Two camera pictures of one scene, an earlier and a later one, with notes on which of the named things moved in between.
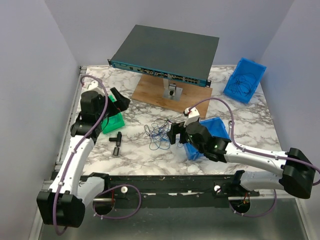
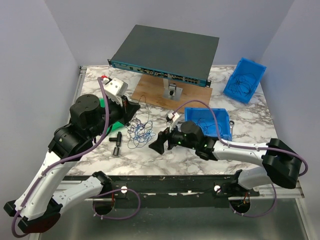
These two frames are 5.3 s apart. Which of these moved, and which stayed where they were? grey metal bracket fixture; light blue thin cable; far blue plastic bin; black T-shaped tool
Moved: light blue thin cable
Stayed: black T-shaped tool; far blue plastic bin; grey metal bracket fixture
